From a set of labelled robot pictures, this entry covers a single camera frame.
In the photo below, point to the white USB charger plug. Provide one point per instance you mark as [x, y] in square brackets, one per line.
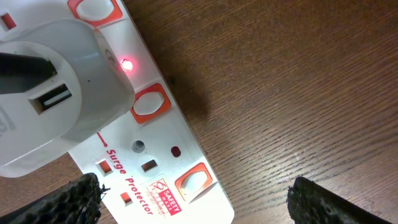
[60, 84]

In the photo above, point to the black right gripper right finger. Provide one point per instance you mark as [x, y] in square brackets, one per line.
[307, 202]

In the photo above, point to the white power strip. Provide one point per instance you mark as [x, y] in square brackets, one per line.
[151, 165]

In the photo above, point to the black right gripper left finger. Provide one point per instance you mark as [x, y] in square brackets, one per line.
[77, 202]

